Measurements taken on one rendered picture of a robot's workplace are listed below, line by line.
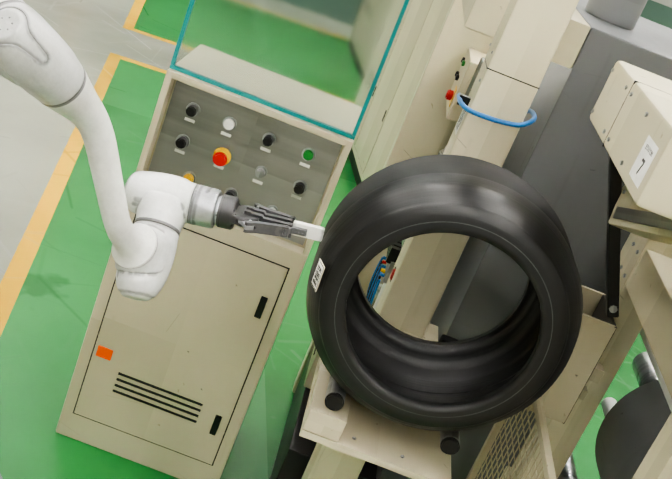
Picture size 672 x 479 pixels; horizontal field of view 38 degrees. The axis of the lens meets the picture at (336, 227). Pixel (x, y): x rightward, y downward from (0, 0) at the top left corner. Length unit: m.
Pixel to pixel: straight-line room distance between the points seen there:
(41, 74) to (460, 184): 0.85
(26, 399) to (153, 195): 1.46
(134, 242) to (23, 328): 1.80
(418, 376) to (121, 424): 1.17
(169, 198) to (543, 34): 0.92
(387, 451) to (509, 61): 0.94
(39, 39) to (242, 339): 1.51
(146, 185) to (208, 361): 1.01
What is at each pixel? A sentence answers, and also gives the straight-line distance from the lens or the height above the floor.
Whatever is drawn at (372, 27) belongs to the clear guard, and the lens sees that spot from 2.69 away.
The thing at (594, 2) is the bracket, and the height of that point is 1.83.
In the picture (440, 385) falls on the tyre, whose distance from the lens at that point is 2.44.
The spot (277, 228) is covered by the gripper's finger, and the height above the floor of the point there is 1.22.
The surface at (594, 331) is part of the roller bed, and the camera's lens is 2.51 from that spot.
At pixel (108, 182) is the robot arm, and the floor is 1.27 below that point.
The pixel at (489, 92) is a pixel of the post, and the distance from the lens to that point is 2.35.
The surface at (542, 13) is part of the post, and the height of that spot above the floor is 1.81.
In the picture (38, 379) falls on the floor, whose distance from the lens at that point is 3.58.
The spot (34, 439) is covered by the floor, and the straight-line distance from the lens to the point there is 3.33.
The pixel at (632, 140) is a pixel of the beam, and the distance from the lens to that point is 1.97.
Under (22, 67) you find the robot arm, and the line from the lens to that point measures 1.75.
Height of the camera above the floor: 2.06
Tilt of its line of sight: 22 degrees down
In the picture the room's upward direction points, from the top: 22 degrees clockwise
